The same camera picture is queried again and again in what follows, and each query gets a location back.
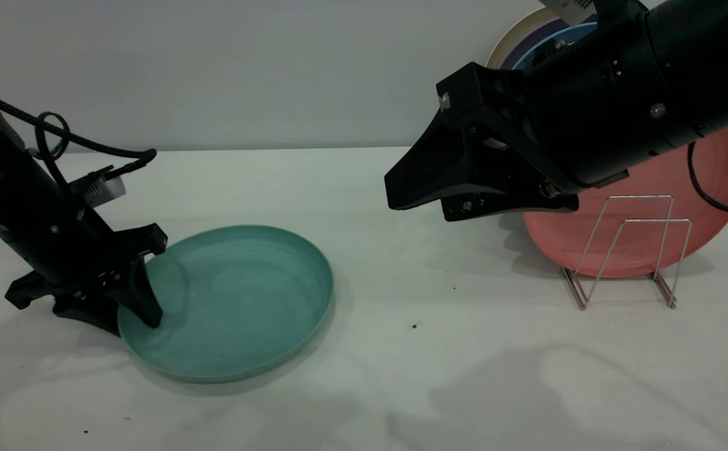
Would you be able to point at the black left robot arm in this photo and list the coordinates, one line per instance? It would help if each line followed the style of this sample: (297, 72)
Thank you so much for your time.
(0, 175)

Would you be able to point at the green round plate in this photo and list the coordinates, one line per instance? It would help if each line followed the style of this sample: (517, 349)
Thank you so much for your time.
(245, 300)

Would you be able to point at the white label tag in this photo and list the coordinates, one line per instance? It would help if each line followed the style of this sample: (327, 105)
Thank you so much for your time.
(106, 188)

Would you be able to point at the white barcode tag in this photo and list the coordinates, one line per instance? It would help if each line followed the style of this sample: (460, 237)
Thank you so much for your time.
(567, 7)

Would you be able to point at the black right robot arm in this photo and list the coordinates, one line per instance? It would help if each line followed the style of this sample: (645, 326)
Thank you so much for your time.
(715, 62)

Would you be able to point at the purple round plate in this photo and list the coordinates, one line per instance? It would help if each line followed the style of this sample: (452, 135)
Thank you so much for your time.
(530, 41)

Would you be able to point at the cream round plate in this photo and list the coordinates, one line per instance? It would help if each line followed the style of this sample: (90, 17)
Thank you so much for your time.
(502, 41)

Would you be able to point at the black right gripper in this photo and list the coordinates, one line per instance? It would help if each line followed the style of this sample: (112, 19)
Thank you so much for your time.
(564, 119)

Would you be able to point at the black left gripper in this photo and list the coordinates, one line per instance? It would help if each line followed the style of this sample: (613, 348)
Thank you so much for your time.
(69, 257)

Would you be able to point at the pink round plate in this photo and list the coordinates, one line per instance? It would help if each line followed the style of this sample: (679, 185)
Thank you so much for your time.
(715, 175)

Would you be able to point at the blue round plate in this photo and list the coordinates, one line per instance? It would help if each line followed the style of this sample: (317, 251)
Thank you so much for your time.
(580, 28)

